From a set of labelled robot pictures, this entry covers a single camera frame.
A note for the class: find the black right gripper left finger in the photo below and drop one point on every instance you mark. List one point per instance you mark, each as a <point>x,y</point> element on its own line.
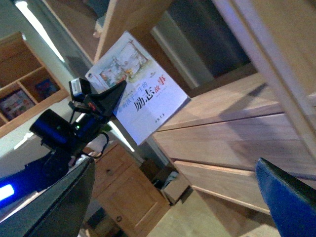
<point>56,212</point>

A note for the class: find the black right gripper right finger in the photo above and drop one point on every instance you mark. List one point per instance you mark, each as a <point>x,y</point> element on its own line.
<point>292,203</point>

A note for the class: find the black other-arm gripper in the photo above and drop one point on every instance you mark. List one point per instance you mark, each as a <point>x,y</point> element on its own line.
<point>58,134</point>

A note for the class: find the white illustrated Chinese book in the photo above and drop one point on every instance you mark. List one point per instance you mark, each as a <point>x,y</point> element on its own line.
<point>151,96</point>

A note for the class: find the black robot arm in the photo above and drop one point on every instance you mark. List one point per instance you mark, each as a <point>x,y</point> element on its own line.
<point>37,176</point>

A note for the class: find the right wooden shelf unit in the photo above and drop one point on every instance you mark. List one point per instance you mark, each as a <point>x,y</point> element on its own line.
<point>250,69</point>

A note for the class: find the wooden cabinet with knobs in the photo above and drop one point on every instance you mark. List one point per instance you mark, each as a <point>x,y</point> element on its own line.
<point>126,194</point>

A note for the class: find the background wooden bookcase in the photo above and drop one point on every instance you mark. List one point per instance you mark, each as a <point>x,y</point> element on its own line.
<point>27,85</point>

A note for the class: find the cardboard box on floor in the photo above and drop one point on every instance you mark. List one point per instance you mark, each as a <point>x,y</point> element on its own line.
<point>171,184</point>

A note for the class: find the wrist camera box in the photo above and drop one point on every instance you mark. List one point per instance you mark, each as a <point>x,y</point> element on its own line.
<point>79,88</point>

